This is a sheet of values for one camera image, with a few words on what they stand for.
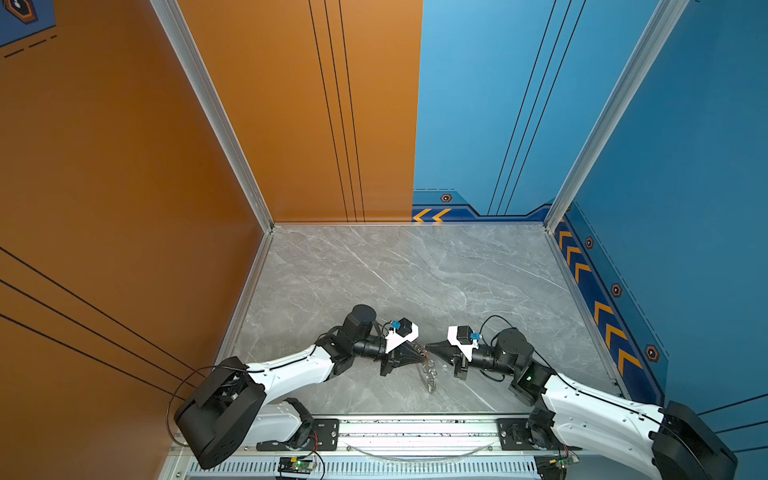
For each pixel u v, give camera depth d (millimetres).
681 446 409
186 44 740
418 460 707
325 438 732
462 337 604
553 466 706
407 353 706
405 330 653
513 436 724
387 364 669
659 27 714
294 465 707
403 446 725
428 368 706
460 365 643
